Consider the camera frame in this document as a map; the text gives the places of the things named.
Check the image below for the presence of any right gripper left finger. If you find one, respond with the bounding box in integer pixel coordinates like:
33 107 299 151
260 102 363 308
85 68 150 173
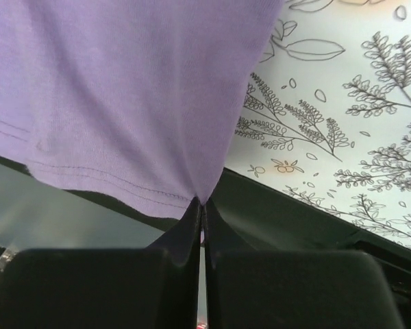
0 199 201 328

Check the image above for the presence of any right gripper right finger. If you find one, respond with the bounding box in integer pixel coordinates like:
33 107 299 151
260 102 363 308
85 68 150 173
203 202 403 328

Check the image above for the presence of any purple t shirt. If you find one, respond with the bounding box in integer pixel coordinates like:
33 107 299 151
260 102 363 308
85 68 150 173
0 1 283 219

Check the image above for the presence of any floral patterned table mat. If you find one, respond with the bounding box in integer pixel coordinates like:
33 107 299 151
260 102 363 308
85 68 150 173
225 1 411 250

